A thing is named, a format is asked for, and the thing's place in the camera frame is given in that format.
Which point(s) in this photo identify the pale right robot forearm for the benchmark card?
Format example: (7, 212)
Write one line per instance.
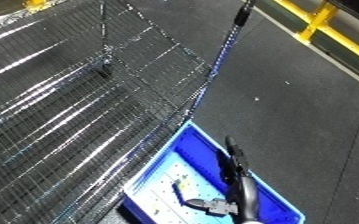
(251, 222)

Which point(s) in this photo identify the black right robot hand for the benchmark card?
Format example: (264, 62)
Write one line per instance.
(240, 186)

